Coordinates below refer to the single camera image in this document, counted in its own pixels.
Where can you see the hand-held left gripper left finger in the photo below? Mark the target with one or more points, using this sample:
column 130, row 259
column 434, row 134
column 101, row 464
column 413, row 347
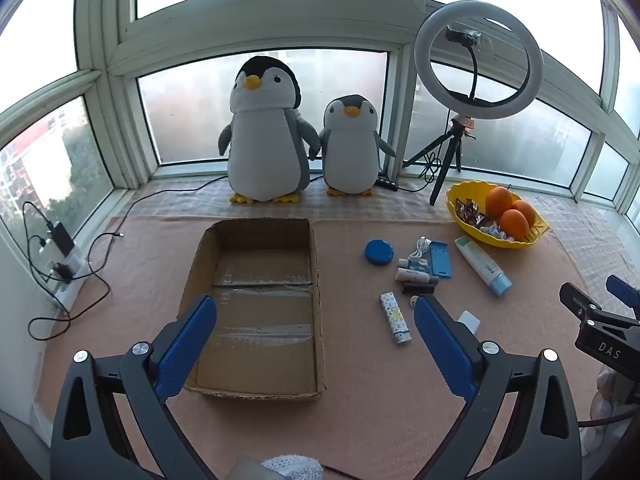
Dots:
column 187, row 350

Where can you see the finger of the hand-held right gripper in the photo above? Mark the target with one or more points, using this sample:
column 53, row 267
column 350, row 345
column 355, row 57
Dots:
column 622, row 290
column 577, row 300

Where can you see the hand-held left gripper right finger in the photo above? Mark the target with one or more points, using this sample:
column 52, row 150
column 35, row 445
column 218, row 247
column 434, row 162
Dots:
column 442, row 345

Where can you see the white charger adapter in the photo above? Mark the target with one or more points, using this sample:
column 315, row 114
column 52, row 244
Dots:
column 470, row 321

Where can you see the patterned lighter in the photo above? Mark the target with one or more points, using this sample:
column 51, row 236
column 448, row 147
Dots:
column 395, row 317

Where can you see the pink tube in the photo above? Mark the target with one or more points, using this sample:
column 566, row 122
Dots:
column 412, row 275

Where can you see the cardboard box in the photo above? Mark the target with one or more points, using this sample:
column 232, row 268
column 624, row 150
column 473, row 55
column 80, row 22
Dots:
column 260, row 310

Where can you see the blue phone stand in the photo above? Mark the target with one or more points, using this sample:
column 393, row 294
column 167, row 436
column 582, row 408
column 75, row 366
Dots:
column 441, row 260

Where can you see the white blue lotion tube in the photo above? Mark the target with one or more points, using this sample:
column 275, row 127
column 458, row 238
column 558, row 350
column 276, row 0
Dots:
column 482, row 265

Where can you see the blue round container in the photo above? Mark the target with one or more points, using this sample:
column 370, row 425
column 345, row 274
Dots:
column 379, row 252

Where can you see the person's right hand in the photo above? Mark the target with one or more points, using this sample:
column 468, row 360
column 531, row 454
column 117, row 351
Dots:
column 607, row 410

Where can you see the person's left hand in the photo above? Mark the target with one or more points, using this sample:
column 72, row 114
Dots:
column 295, row 467

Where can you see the orange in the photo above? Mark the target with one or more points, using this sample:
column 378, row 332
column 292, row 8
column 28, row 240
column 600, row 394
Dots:
column 525, row 211
column 514, row 224
column 497, row 199

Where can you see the yellow bowl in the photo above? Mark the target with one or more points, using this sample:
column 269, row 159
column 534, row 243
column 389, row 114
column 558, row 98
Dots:
column 487, row 240

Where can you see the white power strip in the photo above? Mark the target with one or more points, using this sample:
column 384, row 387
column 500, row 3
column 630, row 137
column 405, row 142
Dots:
column 70, row 287

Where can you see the pile of wrapped candies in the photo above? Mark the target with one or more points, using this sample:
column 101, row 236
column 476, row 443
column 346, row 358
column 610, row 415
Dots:
column 470, row 212

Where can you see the pale checked blanket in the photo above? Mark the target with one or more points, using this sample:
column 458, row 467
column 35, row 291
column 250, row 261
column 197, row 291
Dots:
column 200, row 205

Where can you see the black plug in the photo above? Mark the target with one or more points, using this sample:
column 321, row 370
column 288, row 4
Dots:
column 62, row 271

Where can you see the black power adapter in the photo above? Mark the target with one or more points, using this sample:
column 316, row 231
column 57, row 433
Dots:
column 61, row 237

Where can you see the white plug adapter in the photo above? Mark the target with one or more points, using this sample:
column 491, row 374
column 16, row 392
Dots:
column 49, row 251

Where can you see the black inline remote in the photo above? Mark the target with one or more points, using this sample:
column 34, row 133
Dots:
column 387, row 183

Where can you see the small penguin plush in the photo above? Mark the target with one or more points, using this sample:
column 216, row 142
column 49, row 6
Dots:
column 350, row 150

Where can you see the large penguin plush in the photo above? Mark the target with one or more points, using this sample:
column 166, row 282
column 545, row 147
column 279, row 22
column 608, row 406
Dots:
column 265, row 145

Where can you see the black phone clamp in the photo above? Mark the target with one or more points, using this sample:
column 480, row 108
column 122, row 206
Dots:
column 462, row 36

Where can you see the white window frame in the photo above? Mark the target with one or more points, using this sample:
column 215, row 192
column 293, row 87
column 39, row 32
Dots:
column 115, row 45

